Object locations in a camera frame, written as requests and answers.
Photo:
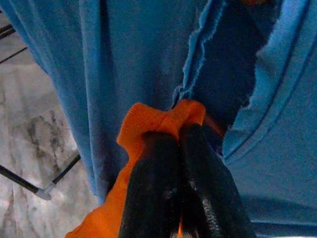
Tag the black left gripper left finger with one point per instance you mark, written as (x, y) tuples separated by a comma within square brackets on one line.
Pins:
[(153, 186)]

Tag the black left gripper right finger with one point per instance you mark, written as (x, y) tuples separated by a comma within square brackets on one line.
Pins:
[(210, 193)]

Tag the orange shirt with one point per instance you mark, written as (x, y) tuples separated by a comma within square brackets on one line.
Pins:
[(148, 119)]

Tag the blue shirt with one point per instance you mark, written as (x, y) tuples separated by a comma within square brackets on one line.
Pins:
[(123, 62)]

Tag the black metal clothes rack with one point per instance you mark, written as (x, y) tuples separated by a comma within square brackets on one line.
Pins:
[(17, 179)]

